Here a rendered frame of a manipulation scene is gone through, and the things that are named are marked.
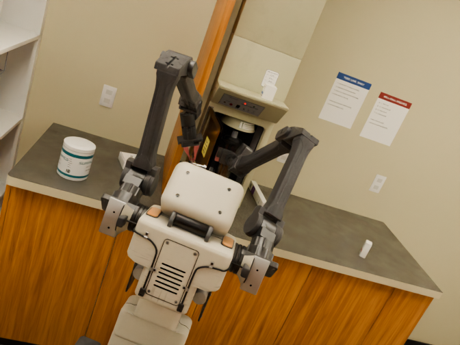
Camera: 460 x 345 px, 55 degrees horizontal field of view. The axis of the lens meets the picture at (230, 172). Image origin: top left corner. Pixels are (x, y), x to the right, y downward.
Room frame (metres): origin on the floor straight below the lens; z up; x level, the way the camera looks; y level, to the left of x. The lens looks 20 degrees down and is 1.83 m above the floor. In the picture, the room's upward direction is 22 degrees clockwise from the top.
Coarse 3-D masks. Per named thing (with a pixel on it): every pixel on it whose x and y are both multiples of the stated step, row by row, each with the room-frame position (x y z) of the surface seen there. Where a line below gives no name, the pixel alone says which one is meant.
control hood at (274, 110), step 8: (216, 88) 1.90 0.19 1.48; (224, 88) 1.85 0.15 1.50; (232, 88) 1.87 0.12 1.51; (240, 88) 1.94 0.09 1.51; (216, 96) 1.90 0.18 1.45; (240, 96) 1.88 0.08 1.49; (248, 96) 1.88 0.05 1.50; (256, 96) 1.91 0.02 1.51; (256, 104) 1.91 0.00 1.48; (264, 104) 1.90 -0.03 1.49; (272, 104) 1.90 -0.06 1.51; (280, 104) 1.94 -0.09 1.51; (264, 112) 1.95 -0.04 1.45; (272, 112) 1.94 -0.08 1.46; (280, 112) 1.94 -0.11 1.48; (272, 120) 1.99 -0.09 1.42
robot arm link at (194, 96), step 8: (192, 64) 1.34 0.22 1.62; (192, 72) 1.35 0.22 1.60; (184, 80) 1.41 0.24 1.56; (192, 80) 1.52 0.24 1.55; (184, 88) 1.48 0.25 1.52; (192, 88) 1.55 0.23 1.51; (184, 96) 1.56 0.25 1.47; (192, 96) 1.58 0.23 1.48; (200, 96) 1.68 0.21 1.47; (184, 104) 1.68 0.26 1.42; (192, 104) 1.62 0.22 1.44
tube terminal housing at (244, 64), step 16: (240, 48) 1.97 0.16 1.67; (256, 48) 1.98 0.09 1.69; (224, 64) 1.96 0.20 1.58; (240, 64) 1.97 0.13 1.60; (256, 64) 1.99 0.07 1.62; (272, 64) 2.01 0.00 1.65; (288, 64) 2.02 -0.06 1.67; (224, 80) 1.96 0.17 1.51; (240, 80) 1.98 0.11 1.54; (256, 80) 1.99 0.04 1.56; (288, 80) 2.03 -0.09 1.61; (208, 96) 2.06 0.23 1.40; (224, 112) 1.97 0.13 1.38; (240, 112) 1.99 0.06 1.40
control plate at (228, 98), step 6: (222, 96) 1.89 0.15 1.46; (228, 96) 1.88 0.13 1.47; (222, 102) 1.92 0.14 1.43; (228, 102) 1.92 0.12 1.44; (234, 102) 1.91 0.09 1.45; (240, 102) 1.91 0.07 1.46; (246, 102) 1.90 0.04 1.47; (234, 108) 1.95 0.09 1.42; (240, 108) 1.94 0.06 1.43; (246, 108) 1.94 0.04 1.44; (252, 108) 1.93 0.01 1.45; (258, 108) 1.93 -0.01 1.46; (264, 108) 1.92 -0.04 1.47; (258, 114) 1.97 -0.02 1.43
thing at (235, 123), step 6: (222, 120) 2.05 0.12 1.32; (228, 120) 2.03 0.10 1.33; (234, 120) 2.02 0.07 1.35; (240, 120) 2.02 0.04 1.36; (234, 126) 2.01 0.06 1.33; (240, 126) 2.02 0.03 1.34; (246, 126) 2.03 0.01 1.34; (252, 126) 2.06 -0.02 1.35; (246, 132) 2.03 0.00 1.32; (252, 132) 2.06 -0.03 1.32
